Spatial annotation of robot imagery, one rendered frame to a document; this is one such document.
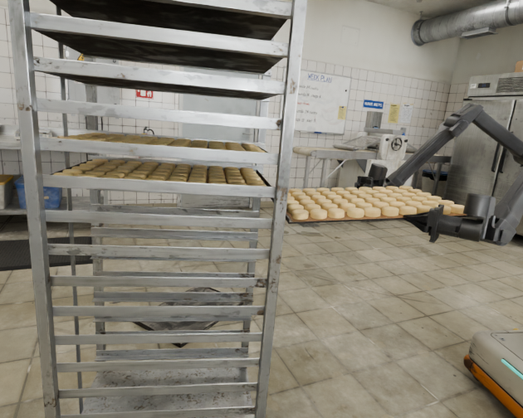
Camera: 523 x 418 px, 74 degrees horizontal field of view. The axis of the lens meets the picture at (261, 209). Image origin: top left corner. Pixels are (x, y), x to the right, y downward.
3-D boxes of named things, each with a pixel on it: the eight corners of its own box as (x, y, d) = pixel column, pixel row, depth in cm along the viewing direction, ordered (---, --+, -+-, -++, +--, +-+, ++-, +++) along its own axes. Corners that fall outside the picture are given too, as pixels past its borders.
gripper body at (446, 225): (426, 241, 99) (455, 248, 95) (432, 207, 97) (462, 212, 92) (432, 235, 104) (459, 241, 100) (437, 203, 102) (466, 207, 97)
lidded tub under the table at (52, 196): (15, 210, 330) (12, 182, 323) (23, 198, 370) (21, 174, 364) (61, 208, 346) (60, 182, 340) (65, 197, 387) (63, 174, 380)
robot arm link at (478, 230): (482, 243, 91) (483, 242, 95) (488, 217, 90) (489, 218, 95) (452, 237, 95) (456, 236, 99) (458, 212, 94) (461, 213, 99)
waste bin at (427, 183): (457, 212, 585) (466, 173, 569) (434, 213, 564) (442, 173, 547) (430, 204, 633) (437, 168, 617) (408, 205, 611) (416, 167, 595)
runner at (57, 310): (271, 309, 107) (272, 301, 106) (273, 315, 104) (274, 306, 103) (46, 310, 97) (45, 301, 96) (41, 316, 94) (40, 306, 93)
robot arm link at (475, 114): (477, 97, 136) (462, 95, 145) (452, 127, 140) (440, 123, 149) (552, 157, 146) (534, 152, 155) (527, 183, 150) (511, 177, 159)
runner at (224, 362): (266, 360, 111) (267, 352, 110) (268, 366, 108) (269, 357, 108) (51, 366, 101) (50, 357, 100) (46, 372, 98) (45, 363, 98)
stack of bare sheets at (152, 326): (180, 347, 189) (180, 343, 189) (131, 322, 209) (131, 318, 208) (242, 304, 239) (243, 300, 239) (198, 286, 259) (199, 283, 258)
